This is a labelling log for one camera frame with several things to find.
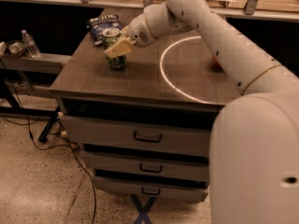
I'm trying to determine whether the clear plastic water bottle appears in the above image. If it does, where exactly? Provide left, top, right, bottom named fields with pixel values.
left=21, top=30, right=41, bottom=58

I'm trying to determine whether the black floor cable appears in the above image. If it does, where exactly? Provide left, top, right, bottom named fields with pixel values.
left=0, top=59, right=98, bottom=224

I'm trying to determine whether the grey drawer cabinet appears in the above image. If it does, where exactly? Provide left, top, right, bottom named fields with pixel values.
left=50, top=7, right=241, bottom=203

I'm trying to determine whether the bottom grey drawer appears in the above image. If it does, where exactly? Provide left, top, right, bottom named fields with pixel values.
left=93, top=176, right=208, bottom=203

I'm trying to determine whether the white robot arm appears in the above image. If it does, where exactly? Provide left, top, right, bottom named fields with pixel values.
left=105, top=0, right=299, bottom=224

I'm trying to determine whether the green soda can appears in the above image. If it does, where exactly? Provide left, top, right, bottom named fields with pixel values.
left=102, top=27, right=126, bottom=70

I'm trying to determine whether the red apple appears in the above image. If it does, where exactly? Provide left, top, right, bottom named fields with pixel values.
left=212, top=56, right=222, bottom=69

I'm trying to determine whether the top grey drawer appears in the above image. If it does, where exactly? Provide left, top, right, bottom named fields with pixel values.
left=60, top=116, right=209, bottom=157

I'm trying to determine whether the blue chip bag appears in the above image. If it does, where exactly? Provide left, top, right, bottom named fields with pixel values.
left=86, top=14, right=122, bottom=46

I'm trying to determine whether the middle grey drawer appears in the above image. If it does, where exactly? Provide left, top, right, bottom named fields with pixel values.
left=79, top=151, right=209, bottom=182

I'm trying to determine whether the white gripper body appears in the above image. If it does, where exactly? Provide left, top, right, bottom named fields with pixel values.
left=127, top=13, right=156, bottom=48

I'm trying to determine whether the grey side shelf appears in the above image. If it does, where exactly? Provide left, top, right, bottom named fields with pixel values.
left=0, top=53, right=70, bottom=75

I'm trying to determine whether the grey drawer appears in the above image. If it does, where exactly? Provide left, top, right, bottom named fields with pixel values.
left=60, top=116, right=209, bottom=157
left=93, top=176, right=208, bottom=203
left=79, top=151, right=209, bottom=182

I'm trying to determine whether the dark bowl with items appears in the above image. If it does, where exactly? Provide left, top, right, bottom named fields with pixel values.
left=0, top=40, right=26, bottom=59

